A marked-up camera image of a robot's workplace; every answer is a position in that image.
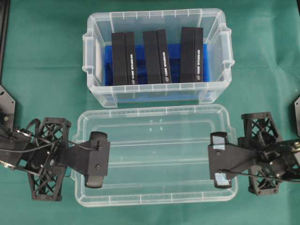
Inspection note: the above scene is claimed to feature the right black rectangular box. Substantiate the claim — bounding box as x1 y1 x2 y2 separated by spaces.
180 27 203 83

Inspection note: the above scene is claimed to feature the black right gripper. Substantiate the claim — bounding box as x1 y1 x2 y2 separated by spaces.
208 112 300 195

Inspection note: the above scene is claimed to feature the left black rectangular box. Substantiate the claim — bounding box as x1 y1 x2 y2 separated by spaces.
112 32 138 86

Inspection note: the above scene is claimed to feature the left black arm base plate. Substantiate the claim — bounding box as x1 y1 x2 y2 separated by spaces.
0 86 15 130

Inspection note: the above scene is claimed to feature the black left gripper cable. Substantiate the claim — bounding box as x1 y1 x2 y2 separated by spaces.
0 119 101 155

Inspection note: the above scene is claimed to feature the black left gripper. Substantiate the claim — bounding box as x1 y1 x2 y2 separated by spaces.
16 117 110 201

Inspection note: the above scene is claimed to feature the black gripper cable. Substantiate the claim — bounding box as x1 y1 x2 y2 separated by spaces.
0 119 101 155
221 168 300 183

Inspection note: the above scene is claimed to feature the black rectangular box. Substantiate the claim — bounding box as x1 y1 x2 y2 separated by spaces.
143 29 172 84
112 32 138 86
180 27 203 83

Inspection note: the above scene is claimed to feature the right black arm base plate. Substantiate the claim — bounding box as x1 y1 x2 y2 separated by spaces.
294 97 300 136

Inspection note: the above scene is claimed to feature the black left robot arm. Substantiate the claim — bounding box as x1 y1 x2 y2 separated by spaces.
0 117 110 202

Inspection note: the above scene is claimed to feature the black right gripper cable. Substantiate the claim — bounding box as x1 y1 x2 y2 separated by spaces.
221 168 300 183

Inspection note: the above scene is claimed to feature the blue foam liner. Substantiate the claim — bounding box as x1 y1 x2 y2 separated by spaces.
99 44 203 108

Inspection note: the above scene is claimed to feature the clear plastic box lid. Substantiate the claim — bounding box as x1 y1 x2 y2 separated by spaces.
71 104 239 207

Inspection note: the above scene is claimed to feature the black left frame rail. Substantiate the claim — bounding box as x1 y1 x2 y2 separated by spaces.
0 0 11 77

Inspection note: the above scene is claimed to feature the green table cloth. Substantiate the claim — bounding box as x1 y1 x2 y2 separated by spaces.
0 0 300 225

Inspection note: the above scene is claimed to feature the middle black rectangular box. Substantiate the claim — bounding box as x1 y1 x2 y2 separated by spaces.
143 29 172 84

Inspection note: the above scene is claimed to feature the clear plastic storage box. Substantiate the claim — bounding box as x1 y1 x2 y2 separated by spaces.
82 8 235 108

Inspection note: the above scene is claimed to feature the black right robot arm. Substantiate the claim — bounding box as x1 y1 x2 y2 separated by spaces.
208 112 300 195

